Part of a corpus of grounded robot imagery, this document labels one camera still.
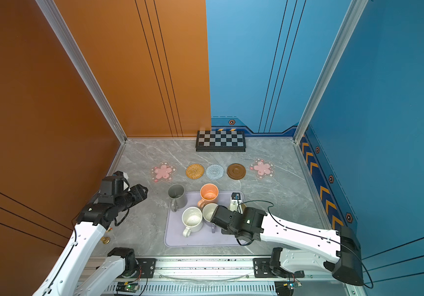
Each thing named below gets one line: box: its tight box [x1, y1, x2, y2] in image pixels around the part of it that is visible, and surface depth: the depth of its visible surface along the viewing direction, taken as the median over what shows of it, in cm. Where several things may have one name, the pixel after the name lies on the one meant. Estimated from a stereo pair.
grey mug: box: [167, 183, 188, 213], surface depth 87 cm
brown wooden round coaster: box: [226, 162, 246, 181], surface depth 105 cm
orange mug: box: [197, 183, 219, 209], surface depth 89 cm
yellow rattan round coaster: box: [185, 163, 205, 180], surface depth 105 cm
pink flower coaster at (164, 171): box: [150, 161, 177, 184], surface depth 107 cm
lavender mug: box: [202, 202, 219, 234], surface depth 84 cm
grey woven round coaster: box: [205, 164, 225, 181], surface depth 105 cm
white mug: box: [181, 206, 203, 238], surface depth 81 cm
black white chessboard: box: [195, 130, 246, 152], surface depth 118 cm
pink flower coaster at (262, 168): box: [248, 157, 275, 180], surface depth 107 cm
